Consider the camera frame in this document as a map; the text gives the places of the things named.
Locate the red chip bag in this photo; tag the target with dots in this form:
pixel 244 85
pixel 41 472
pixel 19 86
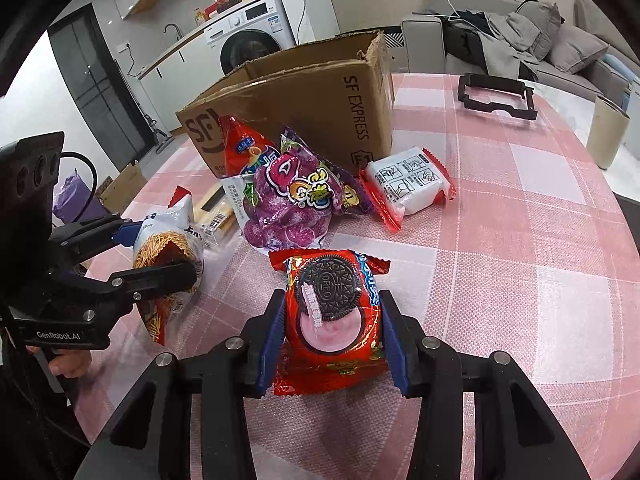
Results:
pixel 245 145

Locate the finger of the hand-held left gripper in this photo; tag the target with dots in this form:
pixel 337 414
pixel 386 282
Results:
pixel 150 280
pixel 125 232

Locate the cardboard box on floor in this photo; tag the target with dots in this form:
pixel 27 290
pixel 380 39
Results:
pixel 122 187

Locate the light grey pillow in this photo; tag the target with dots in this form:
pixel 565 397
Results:
pixel 577 50

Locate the pink plaid tablecloth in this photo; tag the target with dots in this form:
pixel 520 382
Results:
pixel 500 260

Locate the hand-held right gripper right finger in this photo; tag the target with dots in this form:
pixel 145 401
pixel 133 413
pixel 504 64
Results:
pixel 395 350

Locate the purple candy bag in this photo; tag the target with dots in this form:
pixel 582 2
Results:
pixel 285 210

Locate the grey sofa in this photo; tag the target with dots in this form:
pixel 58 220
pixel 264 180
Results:
pixel 420 45

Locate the grey coat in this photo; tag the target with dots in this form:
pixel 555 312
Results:
pixel 510 50

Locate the yellow bottle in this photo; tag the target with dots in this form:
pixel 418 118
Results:
pixel 200 15

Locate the black clothing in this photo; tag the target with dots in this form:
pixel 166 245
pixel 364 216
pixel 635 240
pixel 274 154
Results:
pixel 462 45

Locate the beige cup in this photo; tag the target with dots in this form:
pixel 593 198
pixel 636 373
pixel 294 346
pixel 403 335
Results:
pixel 607 135

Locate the kitchen faucet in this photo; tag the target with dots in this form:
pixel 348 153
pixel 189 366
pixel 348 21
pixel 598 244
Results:
pixel 175 30

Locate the white washing machine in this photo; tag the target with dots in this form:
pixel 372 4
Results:
pixel 250 20

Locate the red cookie packet pink cream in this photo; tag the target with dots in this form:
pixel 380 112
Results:
pixel 330 280

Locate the red box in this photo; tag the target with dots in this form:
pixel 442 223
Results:
pixel 217 6

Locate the white packet with red edges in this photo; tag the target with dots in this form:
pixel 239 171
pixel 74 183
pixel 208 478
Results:
pixel 410 180

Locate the yellow noodle snack bag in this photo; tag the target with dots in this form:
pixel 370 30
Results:
pixel 160 250

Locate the floor mop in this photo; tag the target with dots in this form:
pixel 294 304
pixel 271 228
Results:
pixel 160 132

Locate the dark grey pillow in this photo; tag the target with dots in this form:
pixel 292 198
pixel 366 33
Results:
pixel 540 25

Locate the brown cardboard box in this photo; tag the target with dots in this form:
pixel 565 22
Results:
pixel 310 105

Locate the black plastic frame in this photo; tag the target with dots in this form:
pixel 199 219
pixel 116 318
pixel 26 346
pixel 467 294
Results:
pixel 470 102

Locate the light blue blanket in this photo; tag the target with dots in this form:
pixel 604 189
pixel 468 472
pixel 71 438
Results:
pixel 620 67

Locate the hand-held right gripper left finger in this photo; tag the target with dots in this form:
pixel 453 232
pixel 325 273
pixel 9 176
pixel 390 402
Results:
pixel 270 345

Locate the dark glass door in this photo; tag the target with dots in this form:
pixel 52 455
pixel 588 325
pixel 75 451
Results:
pixel 95 85

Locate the person's left hand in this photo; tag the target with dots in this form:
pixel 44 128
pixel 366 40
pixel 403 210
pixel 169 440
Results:
pixel 70 360

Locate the clear stick pack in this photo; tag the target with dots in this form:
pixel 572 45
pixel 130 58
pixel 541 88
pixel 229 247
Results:
pixel 215 220

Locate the white kitchen counter cabinet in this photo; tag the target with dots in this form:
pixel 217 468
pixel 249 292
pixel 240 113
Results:
pixel 170 80

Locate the green and white snack packet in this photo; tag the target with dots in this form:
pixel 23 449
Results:
pixel 235 192

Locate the white electric kettle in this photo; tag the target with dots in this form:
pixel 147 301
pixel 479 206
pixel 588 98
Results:
pixel 633 97

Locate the white marble side table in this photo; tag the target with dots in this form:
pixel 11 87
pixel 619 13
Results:
pixel 562 107

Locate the black white patterned bin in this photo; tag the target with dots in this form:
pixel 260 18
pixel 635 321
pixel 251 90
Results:
pixel 395 41

